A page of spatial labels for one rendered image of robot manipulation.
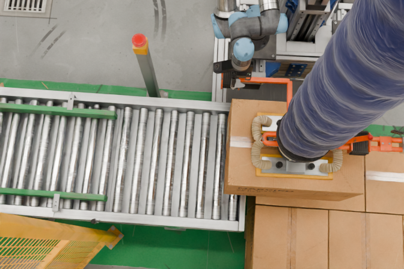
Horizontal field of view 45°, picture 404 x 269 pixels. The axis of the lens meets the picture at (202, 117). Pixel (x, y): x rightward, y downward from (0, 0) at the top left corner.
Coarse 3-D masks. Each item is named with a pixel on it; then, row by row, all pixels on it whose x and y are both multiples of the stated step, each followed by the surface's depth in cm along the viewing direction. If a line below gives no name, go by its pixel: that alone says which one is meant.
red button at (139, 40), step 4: (136, 36) 234; (140, 36) 234; (144, 36) 235; (132, 40) 234; (136, 40) 233; (140, 40) 233; (144, 40) 234; (136, 44) 233; (140, 44) 233; (144, 44) 234
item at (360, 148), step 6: (360, 132) 204; (366, 132) 203; (348, 144) 205; (354, 144) 203; (360, 144) 203; (366, 144) 203; (348, 150) 205; (354, 150) 202; (360, 150) 202; (366, 150) 202
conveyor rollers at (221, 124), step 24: (0, 120) 273; (48, 120) 274; (96, 120) 274; (144, 120) 274; (192, 120) 274; (0, 144) 273; (24, 144) 270; (48, 144) 272; (72, 144) 270; (96, 144) 272; (120, 144) 271; (144, 144) 272; (168, 144) 271; (192, 144) 272; (216, 144) 272; (24, 168) 266; (72, 168) 266; (120, 168) 267; (168, 168) 267; (216, 168) 267; (120, 192) 264; (168, 192) 263; (216, 192) 264; (216, 216) 260
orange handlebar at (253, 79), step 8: (240, 80) 211; (248, 80) 211; (256, 80) 211; (264, 80) 210; (272, 80) 210; (280, 80) 210; (288, 80) 210; (288, 88) 210; (288, 96) 209; (288, 104) 208; (264, 136) 204; (272, 136) 205; (384, 136) 204; (272, 144) 204; (384, 144) 203
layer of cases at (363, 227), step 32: (384, 160) 269; (384, 192) 265; (256, 224) 260; (288, 224) 260; (320, 224) 260; (352, 224) 260; (384, 224) 260; (256, 256) 256; (288, 256) 256; (320, 256) 256; (352, 256) 256; (384, 256) 256
